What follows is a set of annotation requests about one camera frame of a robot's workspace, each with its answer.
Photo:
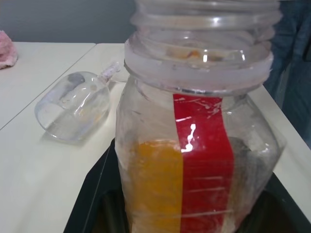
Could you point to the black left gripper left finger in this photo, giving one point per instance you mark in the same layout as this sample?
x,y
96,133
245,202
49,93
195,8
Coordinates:
x,y
97,206

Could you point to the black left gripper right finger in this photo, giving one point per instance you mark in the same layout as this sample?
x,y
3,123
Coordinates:
x,y
281,213

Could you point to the clear plastic scoop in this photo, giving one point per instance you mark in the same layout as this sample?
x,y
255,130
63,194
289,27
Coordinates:
x,y
73,106

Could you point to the person in blue jeans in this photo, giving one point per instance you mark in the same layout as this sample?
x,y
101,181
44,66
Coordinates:
x,y
294,60

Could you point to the pink towel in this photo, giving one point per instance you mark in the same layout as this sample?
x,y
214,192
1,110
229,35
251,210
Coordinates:
x,y
7,51

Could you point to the orange juice bottle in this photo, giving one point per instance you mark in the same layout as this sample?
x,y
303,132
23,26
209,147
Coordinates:
x,y
199,145

